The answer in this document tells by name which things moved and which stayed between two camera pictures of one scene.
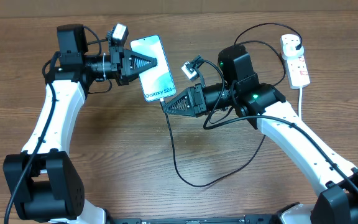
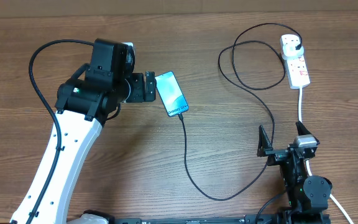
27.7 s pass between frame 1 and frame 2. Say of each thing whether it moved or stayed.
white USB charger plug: stayed
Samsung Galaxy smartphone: moved
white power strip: stayed
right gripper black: moved
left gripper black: moved
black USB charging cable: moved
